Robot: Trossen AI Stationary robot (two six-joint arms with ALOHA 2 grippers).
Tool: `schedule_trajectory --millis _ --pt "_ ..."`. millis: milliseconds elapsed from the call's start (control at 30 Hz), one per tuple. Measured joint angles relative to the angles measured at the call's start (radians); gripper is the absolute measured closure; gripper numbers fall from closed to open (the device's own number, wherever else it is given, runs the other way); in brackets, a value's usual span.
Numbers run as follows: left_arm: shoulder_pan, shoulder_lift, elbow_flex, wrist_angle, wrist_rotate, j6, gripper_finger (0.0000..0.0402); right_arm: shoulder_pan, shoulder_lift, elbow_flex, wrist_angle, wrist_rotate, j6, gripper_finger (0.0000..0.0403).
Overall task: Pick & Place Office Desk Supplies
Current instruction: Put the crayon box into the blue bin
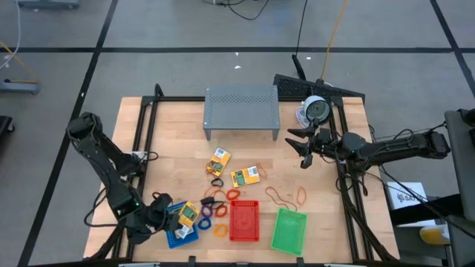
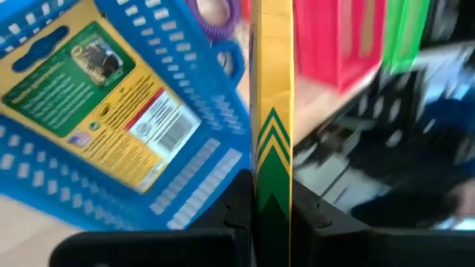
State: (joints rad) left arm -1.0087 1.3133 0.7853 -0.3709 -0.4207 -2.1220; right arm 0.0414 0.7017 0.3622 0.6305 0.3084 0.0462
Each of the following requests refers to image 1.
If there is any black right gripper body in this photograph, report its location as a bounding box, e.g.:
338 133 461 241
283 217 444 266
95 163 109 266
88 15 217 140
299 125 344 170

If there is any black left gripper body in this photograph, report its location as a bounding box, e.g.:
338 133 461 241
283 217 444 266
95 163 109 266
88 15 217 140
145 209 183 234

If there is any blue plastic basket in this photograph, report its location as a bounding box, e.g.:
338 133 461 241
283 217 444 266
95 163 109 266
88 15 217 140
165 201 200 249

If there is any thin orange loop band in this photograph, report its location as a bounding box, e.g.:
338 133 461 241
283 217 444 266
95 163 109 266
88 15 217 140
203 187 228 203

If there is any orange rubber band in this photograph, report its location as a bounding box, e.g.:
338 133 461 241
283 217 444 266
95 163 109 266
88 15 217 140
295 185 308 207
255 162 269 181

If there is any large red-brown rubber band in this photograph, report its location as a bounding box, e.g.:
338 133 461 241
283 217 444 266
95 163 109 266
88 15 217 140
263 186 298 212

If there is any red plastic basket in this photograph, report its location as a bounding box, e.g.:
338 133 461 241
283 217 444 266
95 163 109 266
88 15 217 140
229 200 261 243

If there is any black side desk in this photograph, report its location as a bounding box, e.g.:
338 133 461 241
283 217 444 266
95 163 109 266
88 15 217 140
389 192 475 267

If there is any white round spot lamp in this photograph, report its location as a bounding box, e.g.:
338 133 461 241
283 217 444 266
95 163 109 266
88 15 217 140
301 95 334 127

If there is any grey perforated metal riser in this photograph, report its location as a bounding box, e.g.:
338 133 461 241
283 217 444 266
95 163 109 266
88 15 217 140
202 85 281 142

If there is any white printed cardboard box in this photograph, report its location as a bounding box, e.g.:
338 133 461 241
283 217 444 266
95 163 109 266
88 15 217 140
385 181 428 211

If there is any green plastic basket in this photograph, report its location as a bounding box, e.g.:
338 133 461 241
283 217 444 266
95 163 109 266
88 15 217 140
270 207 308 257

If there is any yellow plastic object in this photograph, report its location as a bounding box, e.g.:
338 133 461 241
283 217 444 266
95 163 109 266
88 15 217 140
419 225 452 245

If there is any black caster foot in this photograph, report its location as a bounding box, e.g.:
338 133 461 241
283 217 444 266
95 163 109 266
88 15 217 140
0 115 16 135

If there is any grey stand base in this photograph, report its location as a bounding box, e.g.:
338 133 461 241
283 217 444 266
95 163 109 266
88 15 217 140
0 78 40 96
14 0 81 10

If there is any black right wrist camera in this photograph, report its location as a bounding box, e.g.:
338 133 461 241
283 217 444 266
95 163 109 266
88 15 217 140
317 128 333 144

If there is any white coiled lamp cable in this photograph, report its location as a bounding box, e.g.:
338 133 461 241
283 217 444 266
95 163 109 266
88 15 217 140
295 105 312 131

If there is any yellow hanging cable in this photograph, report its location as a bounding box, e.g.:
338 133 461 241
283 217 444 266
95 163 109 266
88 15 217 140
319 0 350 81

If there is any black hanging cable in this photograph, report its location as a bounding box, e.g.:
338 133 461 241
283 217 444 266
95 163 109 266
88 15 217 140
295 0 309 56

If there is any black floor cable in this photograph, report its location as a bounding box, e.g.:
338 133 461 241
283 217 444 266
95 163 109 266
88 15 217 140
202 0 270 22

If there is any yellow floor cable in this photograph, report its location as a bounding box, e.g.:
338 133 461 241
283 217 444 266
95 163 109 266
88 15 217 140
0 40 38 83

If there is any white floor cable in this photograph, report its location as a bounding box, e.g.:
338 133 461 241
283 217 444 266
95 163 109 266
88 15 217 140
0 0 22 71

